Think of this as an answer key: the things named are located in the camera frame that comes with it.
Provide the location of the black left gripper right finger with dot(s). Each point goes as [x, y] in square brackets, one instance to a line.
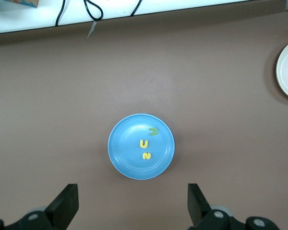
[198, 208]

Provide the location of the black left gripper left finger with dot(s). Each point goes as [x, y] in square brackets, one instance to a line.
[66, 206]

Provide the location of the yellow foam letter s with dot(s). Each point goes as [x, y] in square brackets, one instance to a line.
[146, 156]

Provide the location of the yellow foam letter u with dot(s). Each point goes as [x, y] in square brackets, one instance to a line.
[144, 146]

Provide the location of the green foam letter n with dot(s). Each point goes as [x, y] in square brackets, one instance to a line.
[156, 131]

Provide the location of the blue plate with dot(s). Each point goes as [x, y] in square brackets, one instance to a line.
[129, 153]

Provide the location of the white paper scrap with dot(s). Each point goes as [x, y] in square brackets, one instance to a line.
[93, 26]

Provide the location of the printed cardboard box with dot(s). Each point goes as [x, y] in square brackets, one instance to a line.
[14, 3]

